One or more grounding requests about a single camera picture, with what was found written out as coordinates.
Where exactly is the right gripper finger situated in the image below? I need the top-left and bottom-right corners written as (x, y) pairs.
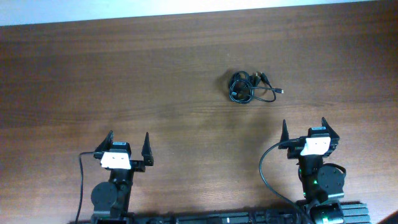
top-left (322, 117), bottom-right (340, 140)
top-left (280, 119), bottom-right (289, 143)

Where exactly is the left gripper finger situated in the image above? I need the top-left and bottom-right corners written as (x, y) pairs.
top-left (95, 130), bottom-right (114, 153)
top-left (141, 132), bottom-right (154, 162)

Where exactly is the thick black cable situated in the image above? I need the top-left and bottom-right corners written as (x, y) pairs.
top-left (228, 70), bottom-right (270, 105)

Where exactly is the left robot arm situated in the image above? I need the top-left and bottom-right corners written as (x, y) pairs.
top-left (90, 131), bottom-right (154, 224)

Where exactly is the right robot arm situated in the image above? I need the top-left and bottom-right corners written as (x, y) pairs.
top-left (278, 118), bottom-right (346, 223)

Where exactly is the right camera cable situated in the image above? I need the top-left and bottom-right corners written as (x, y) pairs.
top-left (258, 140), bottom-right (308, 218)

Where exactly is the camera cable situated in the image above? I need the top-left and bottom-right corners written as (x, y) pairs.
top-left (258, 140), bottom-right (308, 218)
top-left (74, 151), bottom-right (96, 224)

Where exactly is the left camera cable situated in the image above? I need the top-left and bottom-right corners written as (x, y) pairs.
top-left (74, 151), bottom-right (96, 224)

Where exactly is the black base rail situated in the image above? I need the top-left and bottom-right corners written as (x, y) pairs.
top-left (90, 202), bottom-right (371, 224)

